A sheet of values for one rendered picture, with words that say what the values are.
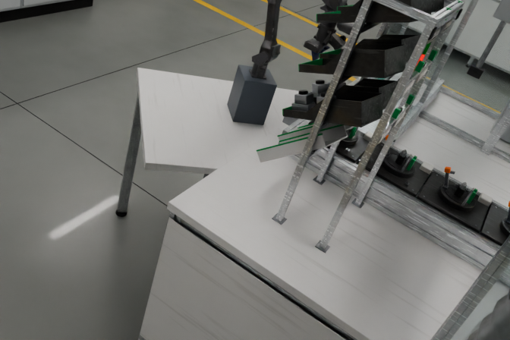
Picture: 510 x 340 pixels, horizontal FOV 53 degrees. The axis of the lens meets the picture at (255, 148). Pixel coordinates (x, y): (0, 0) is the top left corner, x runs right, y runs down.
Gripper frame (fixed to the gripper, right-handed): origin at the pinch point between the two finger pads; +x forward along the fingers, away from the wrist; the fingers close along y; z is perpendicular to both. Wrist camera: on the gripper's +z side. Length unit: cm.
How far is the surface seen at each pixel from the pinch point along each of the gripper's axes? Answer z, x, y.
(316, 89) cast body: 13.2, 0.7, -27.0
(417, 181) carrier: 55, 28, 3
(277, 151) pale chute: 13.7, 18.7, -43.7
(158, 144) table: -29, 40, -48
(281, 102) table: -17, 40, 26
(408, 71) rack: 41, -26, -48
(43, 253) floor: -72, 125, -58
